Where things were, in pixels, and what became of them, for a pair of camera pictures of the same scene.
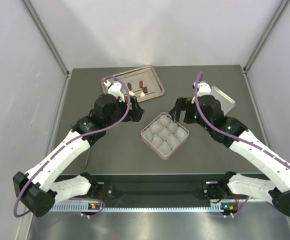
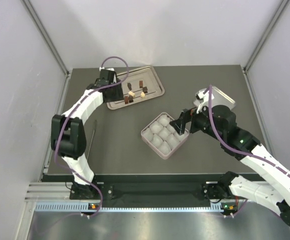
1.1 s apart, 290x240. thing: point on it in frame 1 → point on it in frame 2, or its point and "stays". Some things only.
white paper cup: [156, 127] stays
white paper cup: [172, 127] stays
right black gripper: [183, 104] → [186, 116]
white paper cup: [148, 134] stays
